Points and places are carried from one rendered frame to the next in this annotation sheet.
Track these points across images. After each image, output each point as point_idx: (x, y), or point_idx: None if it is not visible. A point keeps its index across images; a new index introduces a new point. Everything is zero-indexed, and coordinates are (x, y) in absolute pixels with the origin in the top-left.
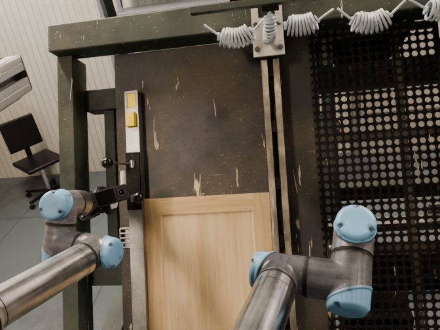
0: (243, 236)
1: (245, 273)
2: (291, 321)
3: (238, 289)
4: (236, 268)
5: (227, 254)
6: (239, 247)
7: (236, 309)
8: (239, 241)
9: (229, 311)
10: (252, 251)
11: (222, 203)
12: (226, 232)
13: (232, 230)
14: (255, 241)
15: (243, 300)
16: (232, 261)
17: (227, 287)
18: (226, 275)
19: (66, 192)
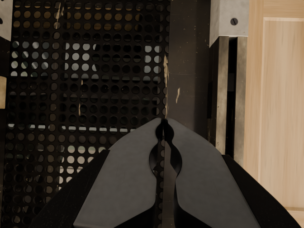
0: (274, 172)
1: (275, 120)
2: (226, 51)
3: (288, 99)
4: (288, 128)
5: (299, 149)
6: (281, 157)
7: (293, 72)
8: (279, 164)
9: (303, 69)
10: (263, 149)
11: (301, 222)
12: (298, 179)
13: (288, 182)
14: (258, 163)
15: (281, 83)
16: (293, 138)
17: (303, 103)
18: (303, 119)
19: None
